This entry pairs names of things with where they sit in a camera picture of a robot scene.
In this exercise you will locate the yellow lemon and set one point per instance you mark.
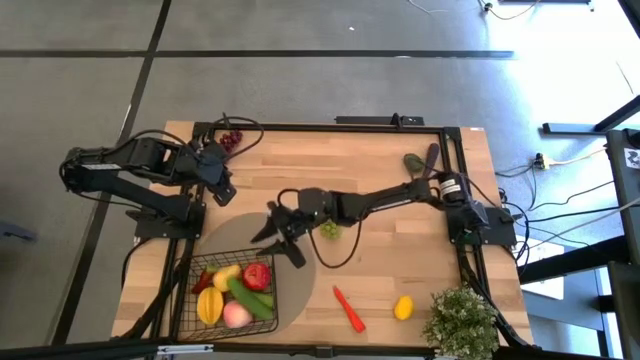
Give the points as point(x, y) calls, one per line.
point(403, 307)

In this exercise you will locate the round grey placemat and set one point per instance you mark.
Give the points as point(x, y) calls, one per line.
point(297, 295)

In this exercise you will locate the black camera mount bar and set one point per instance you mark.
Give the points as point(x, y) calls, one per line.
point(370, 120)

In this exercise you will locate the black cart with sticker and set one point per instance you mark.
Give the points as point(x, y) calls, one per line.
point(622, 200)

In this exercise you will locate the black crossbeam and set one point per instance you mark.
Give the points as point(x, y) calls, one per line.
point(100, 350)

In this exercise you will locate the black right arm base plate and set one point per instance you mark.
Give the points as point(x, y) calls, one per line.
point(500, 232)

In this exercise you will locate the white sheet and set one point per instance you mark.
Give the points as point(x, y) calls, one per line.
point(545, 289)

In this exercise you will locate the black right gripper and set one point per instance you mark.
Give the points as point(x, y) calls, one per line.
point(297, 217)

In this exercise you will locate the silver bracket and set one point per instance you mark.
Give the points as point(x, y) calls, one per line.
point(185, 349)

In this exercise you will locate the blue grey panel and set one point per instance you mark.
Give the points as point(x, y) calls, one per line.
point(565, 310)

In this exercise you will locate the dark green cucumber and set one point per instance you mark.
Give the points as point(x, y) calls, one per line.
point(247, 299)

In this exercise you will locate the power strip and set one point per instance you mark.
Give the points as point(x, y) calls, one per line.
point(541, 161)

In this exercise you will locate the red chili pepper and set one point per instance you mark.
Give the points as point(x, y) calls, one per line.
point(201, 282)

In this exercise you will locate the red apple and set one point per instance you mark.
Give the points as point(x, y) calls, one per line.
point(256, 276)

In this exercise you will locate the orange carrot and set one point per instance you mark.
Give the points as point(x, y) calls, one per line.
point(349, 309)

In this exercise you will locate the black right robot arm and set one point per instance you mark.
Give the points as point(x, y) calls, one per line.
point(385, 200)

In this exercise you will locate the grey floor object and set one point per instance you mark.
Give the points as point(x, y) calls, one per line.
point(15, 231)

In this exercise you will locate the pink peach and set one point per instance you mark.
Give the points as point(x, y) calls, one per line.
point(236, 316)

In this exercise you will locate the yellow star fruit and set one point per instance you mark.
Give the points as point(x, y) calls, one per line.
point(210, 306)

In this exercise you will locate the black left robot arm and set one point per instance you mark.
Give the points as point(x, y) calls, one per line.
point(115, 187)

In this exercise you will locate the potted green white plant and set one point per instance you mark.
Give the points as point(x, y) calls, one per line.
point(462, 325)

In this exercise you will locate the light green cucumber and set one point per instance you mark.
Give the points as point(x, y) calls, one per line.
point(266, 299)

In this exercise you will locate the dark purple eggplant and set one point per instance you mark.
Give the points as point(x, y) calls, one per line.
point(432, 155)

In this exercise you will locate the red grape bunch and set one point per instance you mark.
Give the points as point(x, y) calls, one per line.
point(232, 139)

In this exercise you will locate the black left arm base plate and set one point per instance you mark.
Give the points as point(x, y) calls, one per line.
point(150, 230)

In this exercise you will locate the dark green avocado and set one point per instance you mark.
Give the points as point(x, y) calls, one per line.
point(414, 162)

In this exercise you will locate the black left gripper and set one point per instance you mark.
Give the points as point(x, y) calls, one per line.
point(210, 167)

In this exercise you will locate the green grape bunch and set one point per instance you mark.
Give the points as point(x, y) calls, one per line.
point(331, 230)

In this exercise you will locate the black floor stand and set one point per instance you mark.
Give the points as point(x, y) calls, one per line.
point(570, 129)

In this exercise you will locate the black diagonal beam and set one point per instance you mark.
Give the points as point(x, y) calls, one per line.
point(600, 255)

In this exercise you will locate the black metal table frame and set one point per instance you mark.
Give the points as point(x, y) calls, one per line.
point(300, 128)

